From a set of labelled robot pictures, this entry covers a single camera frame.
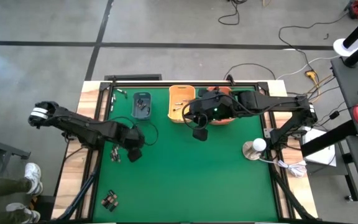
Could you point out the orange plastic bin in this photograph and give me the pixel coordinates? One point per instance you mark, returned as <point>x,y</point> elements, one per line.
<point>225,90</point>

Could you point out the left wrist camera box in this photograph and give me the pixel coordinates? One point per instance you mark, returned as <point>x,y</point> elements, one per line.
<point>134,155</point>

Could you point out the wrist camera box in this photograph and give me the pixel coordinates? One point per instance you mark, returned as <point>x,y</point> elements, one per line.
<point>134,155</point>
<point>200,134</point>

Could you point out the white box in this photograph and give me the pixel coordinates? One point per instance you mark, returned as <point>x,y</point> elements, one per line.
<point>319,146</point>

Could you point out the yellow power plug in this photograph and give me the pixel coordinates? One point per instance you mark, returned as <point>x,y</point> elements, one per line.
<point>311,74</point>

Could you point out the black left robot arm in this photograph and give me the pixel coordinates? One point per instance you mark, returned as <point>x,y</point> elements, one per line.
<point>82,127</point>

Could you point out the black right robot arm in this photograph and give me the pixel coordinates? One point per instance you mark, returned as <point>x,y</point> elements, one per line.
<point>275,104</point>

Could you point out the yellow plastic bin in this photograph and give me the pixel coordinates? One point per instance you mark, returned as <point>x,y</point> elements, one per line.
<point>179,93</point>

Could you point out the person's shoe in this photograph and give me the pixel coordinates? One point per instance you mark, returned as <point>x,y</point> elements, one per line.
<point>34,179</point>
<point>23,213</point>

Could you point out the black support beam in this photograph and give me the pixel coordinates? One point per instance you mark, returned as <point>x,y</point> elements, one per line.
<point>328,140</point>

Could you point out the white bulb brass lamp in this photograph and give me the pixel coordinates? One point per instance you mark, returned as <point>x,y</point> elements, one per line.
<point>255,149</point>

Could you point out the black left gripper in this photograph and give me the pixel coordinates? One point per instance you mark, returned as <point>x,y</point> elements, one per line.
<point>130,137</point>

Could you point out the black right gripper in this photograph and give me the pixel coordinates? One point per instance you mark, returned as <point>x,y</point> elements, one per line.
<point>210,110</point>

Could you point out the grey side table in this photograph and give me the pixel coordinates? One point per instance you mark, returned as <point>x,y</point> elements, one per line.
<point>350,84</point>

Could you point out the white black tower fan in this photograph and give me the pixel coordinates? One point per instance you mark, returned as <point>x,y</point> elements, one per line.
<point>357,31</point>

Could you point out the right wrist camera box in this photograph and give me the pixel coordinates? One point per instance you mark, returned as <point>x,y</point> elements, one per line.
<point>200,134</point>

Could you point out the black floor grate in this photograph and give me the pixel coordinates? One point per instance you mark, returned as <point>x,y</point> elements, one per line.
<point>134,77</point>

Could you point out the dark teal plastic bin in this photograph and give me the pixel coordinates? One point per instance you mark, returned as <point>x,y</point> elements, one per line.
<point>141,114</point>

